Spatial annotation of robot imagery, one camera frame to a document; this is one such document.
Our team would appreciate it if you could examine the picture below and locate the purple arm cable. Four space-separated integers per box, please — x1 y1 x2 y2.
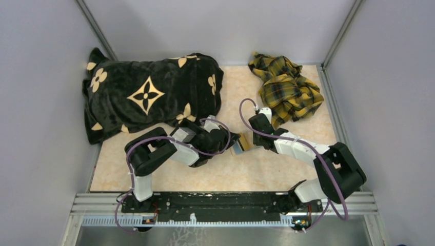
239 98 349 233
114 117 232 234

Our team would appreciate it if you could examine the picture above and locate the yellow plaid cloth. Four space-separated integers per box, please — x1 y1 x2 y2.
248 52 325 128

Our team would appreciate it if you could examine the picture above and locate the white card stack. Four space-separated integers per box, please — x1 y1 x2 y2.
170 128 196 143

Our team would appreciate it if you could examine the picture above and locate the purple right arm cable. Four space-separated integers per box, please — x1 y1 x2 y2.
239 98 349 233

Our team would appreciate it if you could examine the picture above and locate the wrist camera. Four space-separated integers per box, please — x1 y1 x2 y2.
202 115 220 133
259 107 272 123

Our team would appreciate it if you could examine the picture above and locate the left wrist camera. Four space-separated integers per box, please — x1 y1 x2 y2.
202 115 220 133

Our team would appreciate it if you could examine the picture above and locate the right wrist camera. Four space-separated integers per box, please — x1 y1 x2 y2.
259 107 272 123

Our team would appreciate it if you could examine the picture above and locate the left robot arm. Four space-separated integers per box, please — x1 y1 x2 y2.
121 125 241 213

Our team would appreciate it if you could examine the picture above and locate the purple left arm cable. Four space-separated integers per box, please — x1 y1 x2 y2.
114 117 232 234

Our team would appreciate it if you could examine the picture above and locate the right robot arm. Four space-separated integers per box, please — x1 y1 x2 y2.
249 113 367 211

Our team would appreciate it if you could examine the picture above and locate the aluminium front rail frame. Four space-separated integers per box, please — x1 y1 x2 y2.
70 192 379 215

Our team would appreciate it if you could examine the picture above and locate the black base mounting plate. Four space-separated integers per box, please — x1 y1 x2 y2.
121 192 323 222

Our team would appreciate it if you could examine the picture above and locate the black rectangular box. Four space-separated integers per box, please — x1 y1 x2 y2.
170 120 218 168

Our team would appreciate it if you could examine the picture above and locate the black floral plush blanket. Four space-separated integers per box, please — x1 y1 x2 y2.
82 48 224 145

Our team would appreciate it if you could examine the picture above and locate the white cable duct strip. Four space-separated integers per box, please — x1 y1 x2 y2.
82 215 295 229

